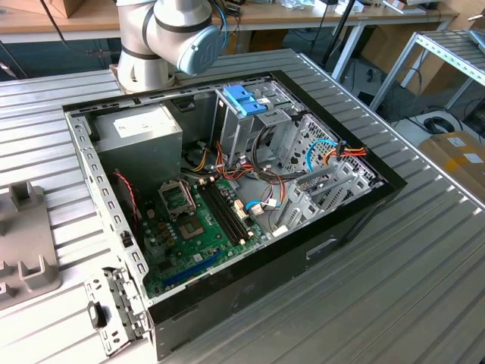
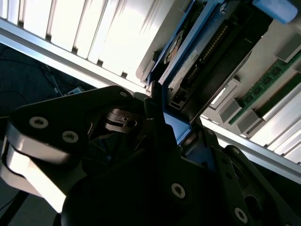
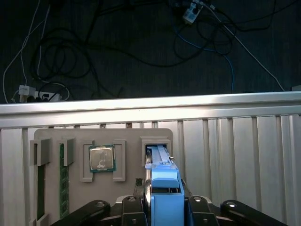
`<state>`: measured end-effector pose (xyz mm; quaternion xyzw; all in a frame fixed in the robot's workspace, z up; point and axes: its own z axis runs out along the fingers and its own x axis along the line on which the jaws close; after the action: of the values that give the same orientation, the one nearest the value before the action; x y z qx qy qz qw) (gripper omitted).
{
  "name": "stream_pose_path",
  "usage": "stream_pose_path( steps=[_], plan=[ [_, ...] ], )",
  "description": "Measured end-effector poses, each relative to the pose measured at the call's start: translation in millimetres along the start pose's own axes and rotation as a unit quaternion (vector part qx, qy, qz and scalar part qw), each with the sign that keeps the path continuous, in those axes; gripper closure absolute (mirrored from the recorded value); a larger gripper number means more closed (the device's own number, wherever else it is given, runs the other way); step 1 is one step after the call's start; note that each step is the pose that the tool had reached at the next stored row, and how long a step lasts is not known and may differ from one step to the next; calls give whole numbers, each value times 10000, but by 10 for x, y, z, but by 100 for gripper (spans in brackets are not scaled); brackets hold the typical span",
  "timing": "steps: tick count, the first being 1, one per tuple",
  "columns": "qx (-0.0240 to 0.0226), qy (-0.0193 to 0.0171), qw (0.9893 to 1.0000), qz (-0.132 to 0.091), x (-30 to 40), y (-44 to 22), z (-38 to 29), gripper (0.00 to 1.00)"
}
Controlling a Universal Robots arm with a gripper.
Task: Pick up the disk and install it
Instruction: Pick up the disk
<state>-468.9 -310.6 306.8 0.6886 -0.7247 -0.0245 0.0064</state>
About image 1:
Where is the grey metal disk bay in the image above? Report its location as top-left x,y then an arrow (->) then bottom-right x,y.
271,161 -> 383,238

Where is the black RAM slot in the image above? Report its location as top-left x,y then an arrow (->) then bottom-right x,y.
213,178 -> 252,239
199,182 -> 236,246
203,181 -> 242,244
208,180 -> 246,242

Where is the grey metal drive cage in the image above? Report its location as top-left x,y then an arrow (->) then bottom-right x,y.
210,85 -> 304,174

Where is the CPU socket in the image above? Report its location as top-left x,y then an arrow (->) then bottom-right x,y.
177,215 -> 208,241

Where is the metal socket cover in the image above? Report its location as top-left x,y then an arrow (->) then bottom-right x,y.
157,179 -> 199,221

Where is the blue drive cage latch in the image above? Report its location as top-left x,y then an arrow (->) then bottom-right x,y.
223,85 -> 268,118

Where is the black open PC case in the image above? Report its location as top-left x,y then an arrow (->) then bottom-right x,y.
61,69 -> 408,361

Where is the perforated metal front cage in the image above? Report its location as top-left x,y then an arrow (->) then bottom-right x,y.
282,113 -> 380,183

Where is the blue expansion slot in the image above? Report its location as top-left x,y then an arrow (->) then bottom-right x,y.
162,249 -> 224,288

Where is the green motherboard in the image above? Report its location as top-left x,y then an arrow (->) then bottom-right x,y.
138,177 -> 268,300

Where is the grey power supply unit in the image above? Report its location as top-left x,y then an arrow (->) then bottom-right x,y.
90,104 -> 183,190

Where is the long wooden desk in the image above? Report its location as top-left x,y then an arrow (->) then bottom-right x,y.
0,0 -> 460,83

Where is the black tripod pole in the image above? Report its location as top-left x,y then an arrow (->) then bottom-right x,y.
321,0 -> 359,69

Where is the cardboard sheet under desk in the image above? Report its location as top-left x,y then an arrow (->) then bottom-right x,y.
359,22 -> 450,96

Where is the large cardboard box with labels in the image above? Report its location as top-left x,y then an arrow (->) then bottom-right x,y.
418,131 -> 485,198

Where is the grey parts rack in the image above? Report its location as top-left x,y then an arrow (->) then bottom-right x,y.
0,180 -> 62,310

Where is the small brown cardboard box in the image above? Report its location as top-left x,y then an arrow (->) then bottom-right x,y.
47,0 -> 83,19

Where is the red and orange wire bundle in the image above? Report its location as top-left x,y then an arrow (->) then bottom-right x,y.
214,140 -> 286,208

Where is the short blue data wire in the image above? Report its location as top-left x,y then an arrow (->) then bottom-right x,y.
244,200 -> 282,214

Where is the black cable bundle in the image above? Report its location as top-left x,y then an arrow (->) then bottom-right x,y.
252,124 -> 293,179

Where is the yellow wire bundle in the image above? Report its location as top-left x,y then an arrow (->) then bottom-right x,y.
189,147 -> 210,172

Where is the long blue data wire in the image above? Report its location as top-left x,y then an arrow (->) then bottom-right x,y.
305,139 -> 339,174

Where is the red and black fan wire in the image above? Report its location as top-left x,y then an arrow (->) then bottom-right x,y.
112,171 -> 140,231

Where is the orange power wire with connector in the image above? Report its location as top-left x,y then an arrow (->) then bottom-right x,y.
324,140 -> 368,165

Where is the black coiled cable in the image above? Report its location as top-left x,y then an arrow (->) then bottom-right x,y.
423,115 -> 462,135

